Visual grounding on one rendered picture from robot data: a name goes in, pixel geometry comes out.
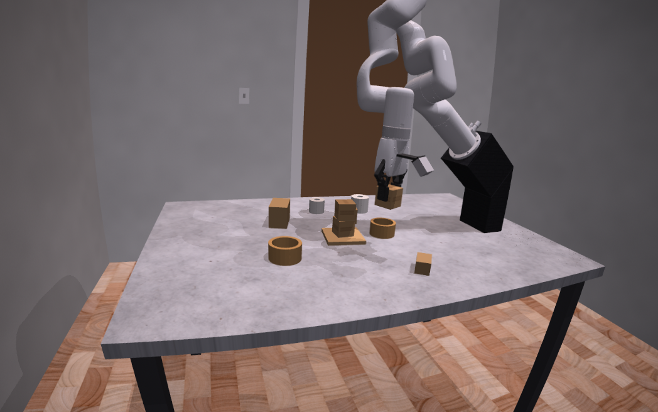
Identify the light wooden square board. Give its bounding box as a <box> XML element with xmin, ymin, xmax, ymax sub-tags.
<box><xmin>321</xmin><ymin>227</ymin><xmax>366</xmax><ymax>246</ymax></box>

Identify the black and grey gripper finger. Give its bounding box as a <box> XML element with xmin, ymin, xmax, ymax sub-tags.
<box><xmin>391</xmin><ymin>171</ymin><xmax>407</xmax><ymax>187</ymax></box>
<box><xmin>374</xmin><ymin>159</ymin><xmax>391</xmax><ymax>202</ymax></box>

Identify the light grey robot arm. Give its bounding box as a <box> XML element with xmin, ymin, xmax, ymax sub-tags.
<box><xmin>357</xmin><ymin>0</ymin><xmax>481</xmax><ymax>160</ymax></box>

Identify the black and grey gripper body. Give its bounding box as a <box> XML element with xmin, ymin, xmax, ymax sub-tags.
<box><xmin>375</xmin><ymin>136</ymin><xmax>409</xmax><ymax>176</ymax></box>

